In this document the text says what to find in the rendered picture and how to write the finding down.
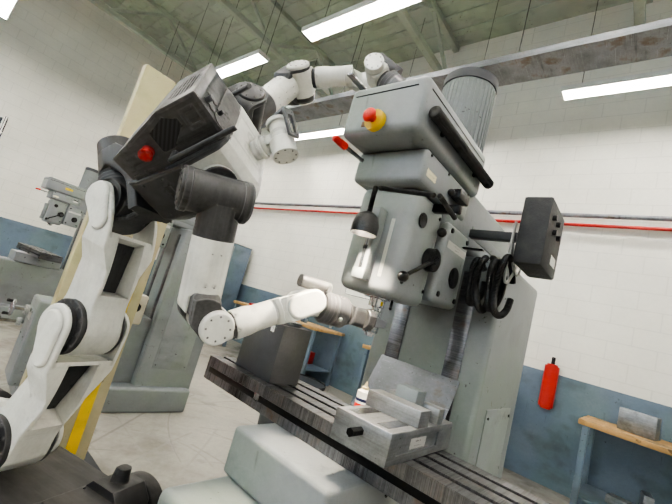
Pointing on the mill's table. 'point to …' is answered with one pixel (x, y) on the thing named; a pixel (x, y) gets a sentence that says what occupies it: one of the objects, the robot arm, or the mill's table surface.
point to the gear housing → (407, 173)
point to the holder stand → (275, 353)
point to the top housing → (411, 126)
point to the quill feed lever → (424, 264)
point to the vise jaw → (398, 408)
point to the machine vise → (390, 434)
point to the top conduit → (460, 145)
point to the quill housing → (396, 248)
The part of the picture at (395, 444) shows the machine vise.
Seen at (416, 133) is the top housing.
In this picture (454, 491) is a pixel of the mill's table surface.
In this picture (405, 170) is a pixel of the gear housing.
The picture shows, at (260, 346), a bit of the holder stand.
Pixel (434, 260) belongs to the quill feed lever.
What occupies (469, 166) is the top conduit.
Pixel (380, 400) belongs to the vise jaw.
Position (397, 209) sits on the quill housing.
